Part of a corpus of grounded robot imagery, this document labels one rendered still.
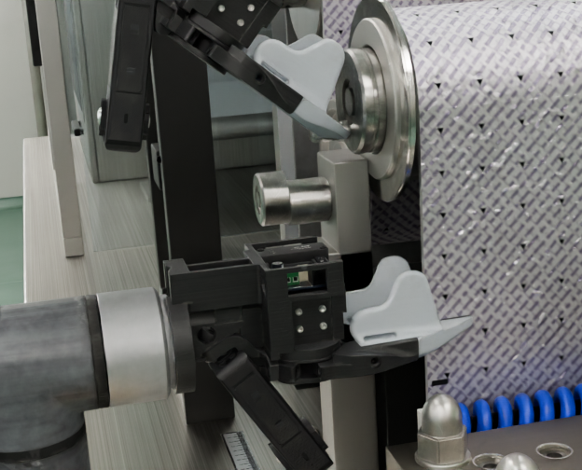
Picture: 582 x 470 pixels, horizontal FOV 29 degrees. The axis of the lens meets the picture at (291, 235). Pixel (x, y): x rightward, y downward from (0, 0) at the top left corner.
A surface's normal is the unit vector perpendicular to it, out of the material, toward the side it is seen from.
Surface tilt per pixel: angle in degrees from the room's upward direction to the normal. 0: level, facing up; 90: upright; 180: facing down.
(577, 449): 0
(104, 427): 0
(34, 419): 90
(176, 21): 90
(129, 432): 0
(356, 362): 90
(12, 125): 90
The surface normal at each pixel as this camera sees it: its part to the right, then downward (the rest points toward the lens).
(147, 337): 0.17, -0.25
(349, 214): 0.23, 0.24
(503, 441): -0.06, -0.96
